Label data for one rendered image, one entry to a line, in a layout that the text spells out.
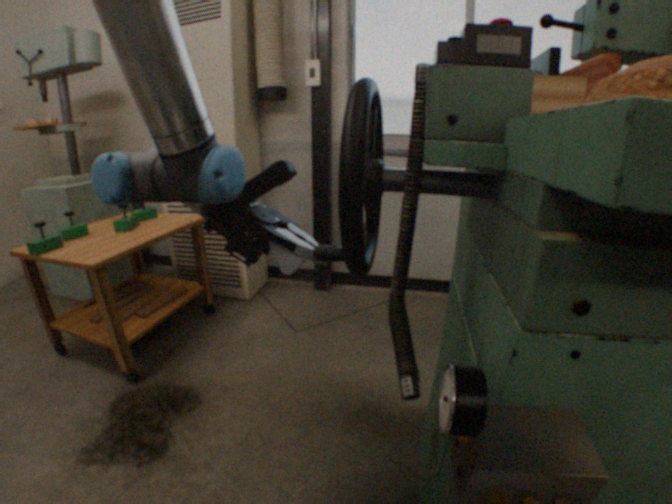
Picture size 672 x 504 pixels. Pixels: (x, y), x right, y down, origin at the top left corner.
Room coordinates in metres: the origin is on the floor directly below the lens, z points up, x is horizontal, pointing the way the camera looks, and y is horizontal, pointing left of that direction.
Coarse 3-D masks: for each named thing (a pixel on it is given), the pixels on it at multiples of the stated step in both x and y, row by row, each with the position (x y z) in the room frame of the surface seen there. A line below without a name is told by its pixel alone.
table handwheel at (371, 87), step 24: (360, 96) 0.38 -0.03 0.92; (360, 120) 0.36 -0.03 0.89; (360, 144) 0.35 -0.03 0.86; (360, 168) 0.34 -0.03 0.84; (384, 168) 0.46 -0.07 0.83; (360, 192) 0.34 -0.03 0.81; (432, 192) 0.44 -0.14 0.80; (456, 192) 0.43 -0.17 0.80; (480, 192) 0.42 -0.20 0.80; (360, 216) 0.34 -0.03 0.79; (360, 240) 0.35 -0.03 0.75; (360, 264) 0.37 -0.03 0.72
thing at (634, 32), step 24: (600, 0) 0.38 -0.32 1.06; (624, 0) 0.37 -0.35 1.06; (648, 0) 0.36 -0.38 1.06; (600, 24) 0.37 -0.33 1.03; (624, 24) 0.37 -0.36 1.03; (648, 24) 0.36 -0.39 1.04; (576, 48) 0.42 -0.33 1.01; (600, 48) 0.38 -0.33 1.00; (624, 48) 0.37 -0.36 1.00; (648, 48) 0.36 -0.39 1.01
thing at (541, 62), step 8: (552, 48) 0.38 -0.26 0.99; (560, 48) 0.38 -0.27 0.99; (536, 56) 0.43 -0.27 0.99; (544, 56) 0.40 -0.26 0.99; (552, 56) 0.38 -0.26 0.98; (560, 56) 0.38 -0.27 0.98; (536, 64) 0.42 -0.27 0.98; (544, 64) 0.39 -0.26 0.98; (552, 64) 0.38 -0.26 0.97; (560, 64) 0.38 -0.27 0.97; (544, 72) 0.39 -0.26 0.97; (552, 72) 0.38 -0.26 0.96
